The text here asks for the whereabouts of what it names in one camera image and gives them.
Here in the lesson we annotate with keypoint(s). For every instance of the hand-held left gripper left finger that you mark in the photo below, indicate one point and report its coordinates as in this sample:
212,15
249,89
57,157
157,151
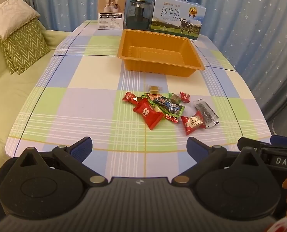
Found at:
81,148

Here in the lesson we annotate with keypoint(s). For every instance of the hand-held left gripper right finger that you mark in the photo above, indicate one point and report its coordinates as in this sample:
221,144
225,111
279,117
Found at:
196,148

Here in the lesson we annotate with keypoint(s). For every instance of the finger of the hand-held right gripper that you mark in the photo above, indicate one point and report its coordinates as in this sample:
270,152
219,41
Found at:
248,142
282,140

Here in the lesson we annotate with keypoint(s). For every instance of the red packet with face print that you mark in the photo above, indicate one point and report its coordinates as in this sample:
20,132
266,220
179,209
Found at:
193,123

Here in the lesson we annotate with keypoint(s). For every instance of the clear packet with black snack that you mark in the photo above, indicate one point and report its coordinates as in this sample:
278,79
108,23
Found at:
206,113

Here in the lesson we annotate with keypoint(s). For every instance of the red foil candy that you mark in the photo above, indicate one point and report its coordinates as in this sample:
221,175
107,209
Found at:
171,118

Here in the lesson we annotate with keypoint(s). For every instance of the green snack packet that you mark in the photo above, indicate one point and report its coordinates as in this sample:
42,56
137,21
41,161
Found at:
168,105

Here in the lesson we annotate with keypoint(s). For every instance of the small red candy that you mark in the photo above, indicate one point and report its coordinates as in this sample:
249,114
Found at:
185,97

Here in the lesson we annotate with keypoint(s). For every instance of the brown candy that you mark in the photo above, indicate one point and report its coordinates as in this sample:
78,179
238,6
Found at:
153,88
174,97

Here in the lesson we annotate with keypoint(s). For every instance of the large red snack packet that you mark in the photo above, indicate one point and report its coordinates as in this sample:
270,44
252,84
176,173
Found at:
148,114

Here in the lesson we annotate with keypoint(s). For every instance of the orange plastic tray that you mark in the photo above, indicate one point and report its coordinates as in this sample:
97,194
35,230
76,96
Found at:
160,53

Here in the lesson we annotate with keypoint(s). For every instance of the person's right forearm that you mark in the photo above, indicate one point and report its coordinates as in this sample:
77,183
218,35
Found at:
286,225

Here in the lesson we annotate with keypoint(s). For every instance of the light green sofa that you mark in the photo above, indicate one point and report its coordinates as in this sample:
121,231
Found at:
10,96

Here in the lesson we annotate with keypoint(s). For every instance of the green zigzag pillow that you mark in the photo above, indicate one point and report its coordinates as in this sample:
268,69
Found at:
24,46

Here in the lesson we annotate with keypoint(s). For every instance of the blue star curtain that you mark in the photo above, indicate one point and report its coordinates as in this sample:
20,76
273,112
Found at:
242,17

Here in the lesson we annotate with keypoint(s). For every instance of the milk carton with cow print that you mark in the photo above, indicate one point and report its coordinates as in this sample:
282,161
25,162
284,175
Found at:
177,17

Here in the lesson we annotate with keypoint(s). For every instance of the white product box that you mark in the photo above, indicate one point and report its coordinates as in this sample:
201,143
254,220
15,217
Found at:
110,12

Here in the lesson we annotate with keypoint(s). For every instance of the beige pillow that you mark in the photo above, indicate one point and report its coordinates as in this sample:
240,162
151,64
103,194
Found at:
10,17

